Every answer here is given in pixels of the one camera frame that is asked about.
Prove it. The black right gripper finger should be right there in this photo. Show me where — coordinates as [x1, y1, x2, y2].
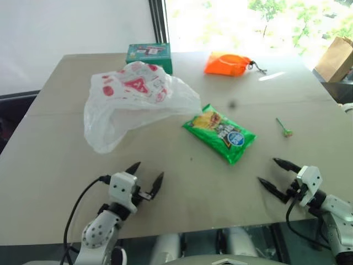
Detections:
[272, 157, 302, 174]
[257, 177, 290, 204]

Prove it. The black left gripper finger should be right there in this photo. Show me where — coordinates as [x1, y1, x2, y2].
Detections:
[125, 161, 142, 175]
[149, 172, 165, 196]

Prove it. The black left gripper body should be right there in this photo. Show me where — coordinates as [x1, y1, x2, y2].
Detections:
[131, 184, 154, 206]

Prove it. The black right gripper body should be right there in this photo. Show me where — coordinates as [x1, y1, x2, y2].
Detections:
[286, 178, 307, 204]

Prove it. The small green stick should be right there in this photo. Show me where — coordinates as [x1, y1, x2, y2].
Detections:
[275, 118, 293, 138]

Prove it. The pale robot leg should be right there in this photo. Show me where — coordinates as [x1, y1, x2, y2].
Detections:
[225, 227, 259, 258]
[151, 233, 182, 265]

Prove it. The green snack packet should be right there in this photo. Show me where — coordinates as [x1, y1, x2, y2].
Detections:
[181, 103, 258, 166]

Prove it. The white plastic bag red print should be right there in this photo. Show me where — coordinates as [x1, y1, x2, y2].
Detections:
[83, 61, 202, 155]

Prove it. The green cardboard box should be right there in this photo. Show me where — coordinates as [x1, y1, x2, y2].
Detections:
[125, 43, 174, 76]

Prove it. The brown paper bag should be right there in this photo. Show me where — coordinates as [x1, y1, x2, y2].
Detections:
[314, 36, 353, 83]

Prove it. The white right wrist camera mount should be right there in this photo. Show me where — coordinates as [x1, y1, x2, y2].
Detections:
[296, 165, 323, 208]

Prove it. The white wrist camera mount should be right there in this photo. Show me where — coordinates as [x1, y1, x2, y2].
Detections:
[108, 172, 139, 215]
[296, 165, 323, 208]

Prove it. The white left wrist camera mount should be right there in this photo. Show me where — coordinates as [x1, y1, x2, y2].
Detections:
[108, 172, 139, 215]

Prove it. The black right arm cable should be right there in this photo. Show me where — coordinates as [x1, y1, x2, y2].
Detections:
[285, 193, 333, 251]

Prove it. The orange drawstring pouch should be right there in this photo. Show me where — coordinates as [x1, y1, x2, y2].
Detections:
[204, 51, 268, 77]

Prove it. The dark window frame post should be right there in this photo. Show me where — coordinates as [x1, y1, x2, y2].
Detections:
[148, 0, 170, 44]

